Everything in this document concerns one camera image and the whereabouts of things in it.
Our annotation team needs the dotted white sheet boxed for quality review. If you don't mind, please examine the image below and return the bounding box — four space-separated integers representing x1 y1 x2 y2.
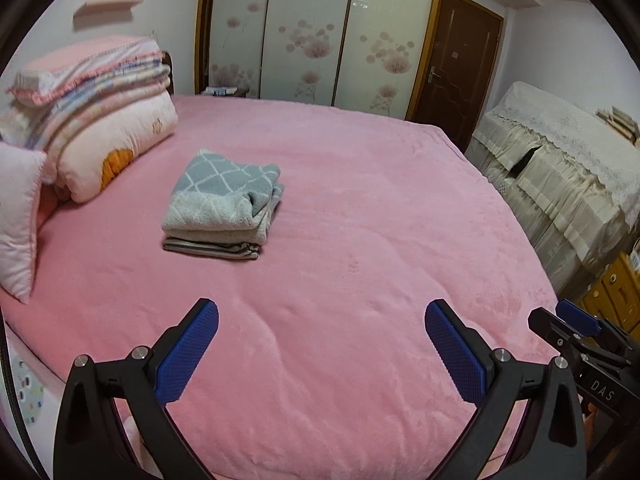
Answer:
7 335 66 466

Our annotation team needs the pink wall shelf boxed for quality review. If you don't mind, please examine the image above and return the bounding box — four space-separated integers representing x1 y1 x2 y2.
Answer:
72 0 146 23

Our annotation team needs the pink fleece bed blanket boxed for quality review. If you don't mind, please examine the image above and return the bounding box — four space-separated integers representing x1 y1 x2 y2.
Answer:
0 94 561 480

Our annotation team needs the pile of books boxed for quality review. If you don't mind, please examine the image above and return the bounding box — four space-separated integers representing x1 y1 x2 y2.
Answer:
595 105 640 146

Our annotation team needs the diamond pattern knit sweater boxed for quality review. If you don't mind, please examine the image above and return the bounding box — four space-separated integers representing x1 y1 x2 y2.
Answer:
161 149 286 246

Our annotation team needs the brown wooden door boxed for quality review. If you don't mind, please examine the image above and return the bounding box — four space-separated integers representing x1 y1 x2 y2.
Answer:
407 0 505 138

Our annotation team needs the folded striped garment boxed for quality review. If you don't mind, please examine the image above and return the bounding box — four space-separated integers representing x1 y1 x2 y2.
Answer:
162 235 262 262

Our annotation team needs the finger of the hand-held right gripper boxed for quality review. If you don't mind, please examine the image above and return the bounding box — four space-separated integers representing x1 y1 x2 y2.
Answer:
527 307 601 361
556 299 640 356

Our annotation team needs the pink cartoon pillow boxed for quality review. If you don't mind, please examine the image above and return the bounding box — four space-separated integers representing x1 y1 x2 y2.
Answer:
42 91 180 204

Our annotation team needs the dark wooden headboard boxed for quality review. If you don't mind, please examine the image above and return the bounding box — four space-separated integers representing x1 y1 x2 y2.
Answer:
160 50 176 96

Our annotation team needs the folded striped quilt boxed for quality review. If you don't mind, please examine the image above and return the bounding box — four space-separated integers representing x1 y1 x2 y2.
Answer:
0 60 173 151

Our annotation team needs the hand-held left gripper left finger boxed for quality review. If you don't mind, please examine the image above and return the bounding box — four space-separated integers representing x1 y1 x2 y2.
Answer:
52 298 220 480

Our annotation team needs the pink quilted pillow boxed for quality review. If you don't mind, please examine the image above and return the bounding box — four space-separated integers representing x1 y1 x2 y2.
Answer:
0 142 48 305

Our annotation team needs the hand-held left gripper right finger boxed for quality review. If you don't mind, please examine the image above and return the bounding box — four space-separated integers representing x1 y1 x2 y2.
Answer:
424 299 587 480

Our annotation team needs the floral sliding door wardrobe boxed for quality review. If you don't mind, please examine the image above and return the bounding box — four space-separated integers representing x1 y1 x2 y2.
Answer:
195 0 446 121

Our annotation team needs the wooden drawer cabinet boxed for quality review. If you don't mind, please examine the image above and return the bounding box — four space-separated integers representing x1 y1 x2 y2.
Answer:
577 252 640 333

